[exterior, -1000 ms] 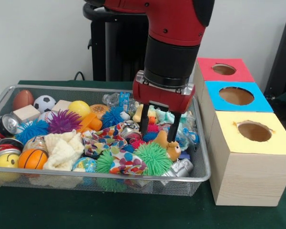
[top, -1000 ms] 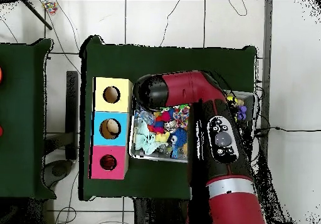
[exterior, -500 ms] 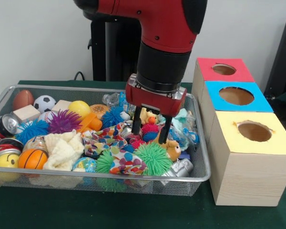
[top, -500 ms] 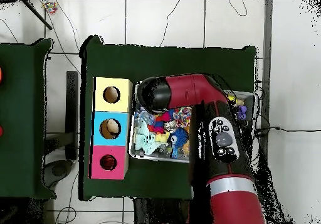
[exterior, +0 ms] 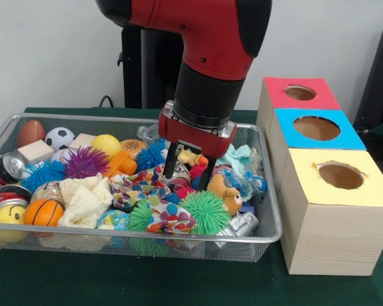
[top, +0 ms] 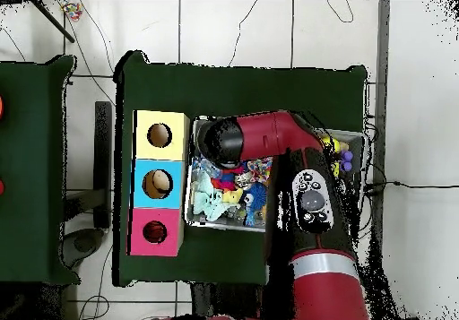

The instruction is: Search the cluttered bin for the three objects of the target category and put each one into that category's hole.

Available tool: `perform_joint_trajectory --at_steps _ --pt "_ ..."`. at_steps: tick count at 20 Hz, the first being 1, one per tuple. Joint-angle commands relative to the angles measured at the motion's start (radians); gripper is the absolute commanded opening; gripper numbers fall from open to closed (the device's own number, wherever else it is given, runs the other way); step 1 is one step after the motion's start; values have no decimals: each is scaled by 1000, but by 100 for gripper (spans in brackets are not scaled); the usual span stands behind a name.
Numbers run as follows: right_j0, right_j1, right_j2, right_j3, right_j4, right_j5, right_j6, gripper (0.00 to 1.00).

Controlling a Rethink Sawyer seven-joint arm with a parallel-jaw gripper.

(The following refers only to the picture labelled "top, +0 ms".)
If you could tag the dark green side table cloth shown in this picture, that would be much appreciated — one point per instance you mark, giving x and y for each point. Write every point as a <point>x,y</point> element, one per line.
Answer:
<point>32,155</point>

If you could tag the yellow duck plush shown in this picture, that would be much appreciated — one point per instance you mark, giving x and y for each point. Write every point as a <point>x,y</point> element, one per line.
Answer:
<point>232,195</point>

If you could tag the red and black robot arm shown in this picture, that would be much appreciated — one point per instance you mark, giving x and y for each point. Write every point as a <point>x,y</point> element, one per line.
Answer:
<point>258,133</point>

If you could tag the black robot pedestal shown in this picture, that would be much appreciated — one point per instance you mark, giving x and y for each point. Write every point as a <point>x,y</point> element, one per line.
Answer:
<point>222,298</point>

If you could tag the black rod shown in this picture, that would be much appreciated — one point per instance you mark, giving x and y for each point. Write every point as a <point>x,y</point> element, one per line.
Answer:
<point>53,21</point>

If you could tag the wooden box with three holes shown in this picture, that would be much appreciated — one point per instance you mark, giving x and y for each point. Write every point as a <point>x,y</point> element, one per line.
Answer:
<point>157,162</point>

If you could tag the black upright panel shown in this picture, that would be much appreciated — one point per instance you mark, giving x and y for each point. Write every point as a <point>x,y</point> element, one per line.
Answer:
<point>103,155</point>

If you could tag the yellow smiley face ball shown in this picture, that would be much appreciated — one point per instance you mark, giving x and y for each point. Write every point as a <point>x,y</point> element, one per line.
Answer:
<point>333,145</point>

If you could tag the orange striped tiger plush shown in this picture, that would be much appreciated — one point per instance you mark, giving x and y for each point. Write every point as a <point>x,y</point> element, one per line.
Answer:
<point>155,231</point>

